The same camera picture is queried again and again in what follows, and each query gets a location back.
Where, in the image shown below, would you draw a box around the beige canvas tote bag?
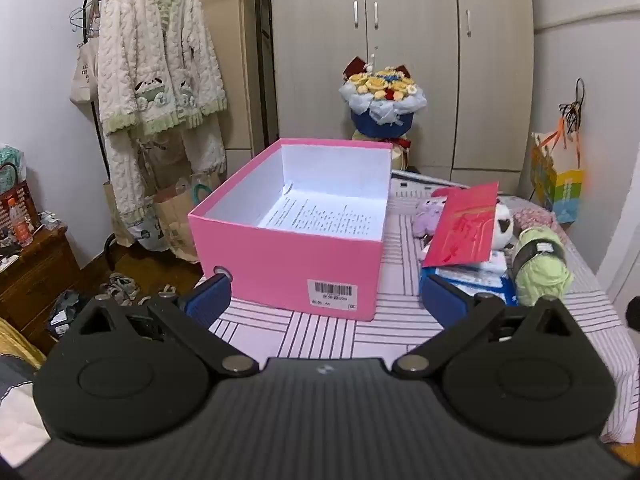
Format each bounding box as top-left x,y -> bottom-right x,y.
70,42 -> 101,106

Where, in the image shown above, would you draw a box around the mint patterned plastic bag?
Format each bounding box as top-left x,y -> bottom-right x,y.
0,144 -> 26,193

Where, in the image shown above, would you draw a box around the woven basket bag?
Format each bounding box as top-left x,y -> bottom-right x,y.
0,162 -> 42,233

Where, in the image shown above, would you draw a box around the cream fleece pajama top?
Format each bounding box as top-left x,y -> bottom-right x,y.
95,0 -> 228,136

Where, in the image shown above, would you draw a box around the printed white shopping bag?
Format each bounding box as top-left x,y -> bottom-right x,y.
125,205 -> 168,253

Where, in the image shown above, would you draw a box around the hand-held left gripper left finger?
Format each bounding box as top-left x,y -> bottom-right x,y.
70,270 -> 261,378

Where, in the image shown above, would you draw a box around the pink cardboard box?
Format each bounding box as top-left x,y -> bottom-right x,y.
187,137 -> 393,322

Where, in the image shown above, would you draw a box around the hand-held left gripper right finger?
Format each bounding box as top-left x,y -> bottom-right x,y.
392,267 -> 581,378

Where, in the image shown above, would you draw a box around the cream fleece pajama pants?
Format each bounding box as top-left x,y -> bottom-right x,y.
102,112 -> 228,228

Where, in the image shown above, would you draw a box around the black clothes rack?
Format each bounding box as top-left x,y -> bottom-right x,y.
82,0 -> 146,248

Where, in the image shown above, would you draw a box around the red envelope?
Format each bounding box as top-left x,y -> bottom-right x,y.
421,181 -> 501,267

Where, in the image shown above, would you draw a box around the black plastic bag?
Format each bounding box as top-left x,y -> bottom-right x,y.
47,290 -> 93,338

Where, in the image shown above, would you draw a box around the colourful gift bag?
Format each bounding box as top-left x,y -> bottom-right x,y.
530,130 -> 585,225

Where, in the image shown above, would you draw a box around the grey white quilt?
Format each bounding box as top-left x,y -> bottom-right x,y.
0,355 -> 51,466

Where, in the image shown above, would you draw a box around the orange drink bottle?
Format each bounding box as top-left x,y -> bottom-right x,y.
6,197 -> 33,247

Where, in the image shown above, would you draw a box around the white printed paper sheet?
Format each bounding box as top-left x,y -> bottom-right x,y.
257,192 -> 386,241

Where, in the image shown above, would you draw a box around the wooden nightstand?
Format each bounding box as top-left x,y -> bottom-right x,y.
0,222 -> 81,341

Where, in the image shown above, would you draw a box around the purple plush doll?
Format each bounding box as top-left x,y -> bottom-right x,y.
412,186 -> 466,241

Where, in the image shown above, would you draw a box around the beige wardrobe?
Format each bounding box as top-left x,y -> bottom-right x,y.
270,0 -> 536,193

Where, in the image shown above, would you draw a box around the white plush toy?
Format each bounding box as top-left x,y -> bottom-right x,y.
492,200 -> 521,252

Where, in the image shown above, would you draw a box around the small white packet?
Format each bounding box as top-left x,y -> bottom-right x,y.
470,249 -> 510,275

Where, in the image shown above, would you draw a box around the green yarn ball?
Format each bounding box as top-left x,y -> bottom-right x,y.
507,226 -> 575,307

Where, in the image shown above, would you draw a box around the beige tall cabinet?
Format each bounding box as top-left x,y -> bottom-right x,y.
170,0 -> 268,183

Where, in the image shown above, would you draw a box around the yellow flower bouquet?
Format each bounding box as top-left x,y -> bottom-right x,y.
338,55 -> 428,141

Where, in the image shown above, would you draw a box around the yellow printed blanket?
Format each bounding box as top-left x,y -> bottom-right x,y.
0,317 -> 46,371

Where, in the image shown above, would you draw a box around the blue tissue packet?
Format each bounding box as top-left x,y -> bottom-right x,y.
422,262 -> 518,307

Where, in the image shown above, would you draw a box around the brown paper bag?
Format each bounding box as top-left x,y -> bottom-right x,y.
152,182 -> 201,263

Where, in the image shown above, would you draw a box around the striped bed sheet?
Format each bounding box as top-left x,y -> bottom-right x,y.
202,170 -> 638,446

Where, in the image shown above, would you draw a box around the pink floral cloth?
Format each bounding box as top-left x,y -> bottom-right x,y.
512,205 -> 566,233

